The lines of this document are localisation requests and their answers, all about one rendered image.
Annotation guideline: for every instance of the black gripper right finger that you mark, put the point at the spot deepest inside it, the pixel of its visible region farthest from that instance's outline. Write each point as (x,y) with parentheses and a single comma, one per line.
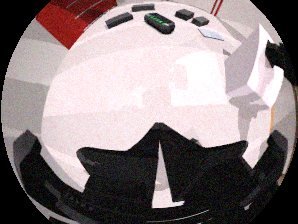
(185,161)

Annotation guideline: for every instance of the dark grey controller unit with green rocker switches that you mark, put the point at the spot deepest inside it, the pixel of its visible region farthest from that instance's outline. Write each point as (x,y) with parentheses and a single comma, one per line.
(162,24)

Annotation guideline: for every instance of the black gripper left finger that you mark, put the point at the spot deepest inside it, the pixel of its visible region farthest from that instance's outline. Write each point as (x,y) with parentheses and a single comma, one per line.
(138,164)

